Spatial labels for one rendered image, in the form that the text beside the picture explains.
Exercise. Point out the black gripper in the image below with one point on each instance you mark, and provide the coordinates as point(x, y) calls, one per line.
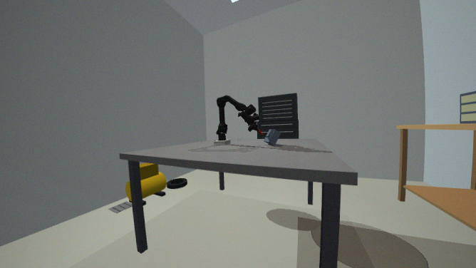
point(252, 125)

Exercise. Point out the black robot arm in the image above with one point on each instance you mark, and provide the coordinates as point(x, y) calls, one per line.
point(246, 112)

